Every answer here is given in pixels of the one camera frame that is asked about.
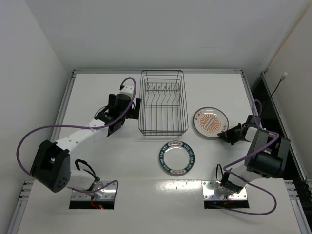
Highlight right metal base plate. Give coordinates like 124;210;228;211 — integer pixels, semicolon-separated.
202;180;248;201

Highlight black wall cable white plug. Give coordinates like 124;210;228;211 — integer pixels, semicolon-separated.
269;72;288;99

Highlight metal base plate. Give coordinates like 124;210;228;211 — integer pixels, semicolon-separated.
71;180;119;202
202;180;248;201

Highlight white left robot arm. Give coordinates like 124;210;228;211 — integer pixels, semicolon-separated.
30;94;141;193

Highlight teal rimmed plate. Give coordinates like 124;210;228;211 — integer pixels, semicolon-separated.
158;140;195;176

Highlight orange sunburst plate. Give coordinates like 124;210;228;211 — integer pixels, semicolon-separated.
192;107;229;140

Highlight metal wire dish rack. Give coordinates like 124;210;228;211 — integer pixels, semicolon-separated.
138;70;189;137

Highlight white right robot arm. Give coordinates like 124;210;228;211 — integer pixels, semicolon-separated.
218;115;291;198

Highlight white plate black line drawing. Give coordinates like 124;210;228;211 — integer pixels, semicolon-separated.
94;106;107;119

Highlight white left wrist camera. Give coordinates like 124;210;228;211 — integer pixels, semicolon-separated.
119;85;134;98

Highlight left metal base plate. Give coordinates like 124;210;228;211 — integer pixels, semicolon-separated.
71;180;119;202

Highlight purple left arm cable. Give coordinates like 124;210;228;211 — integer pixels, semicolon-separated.
16;77;136;195

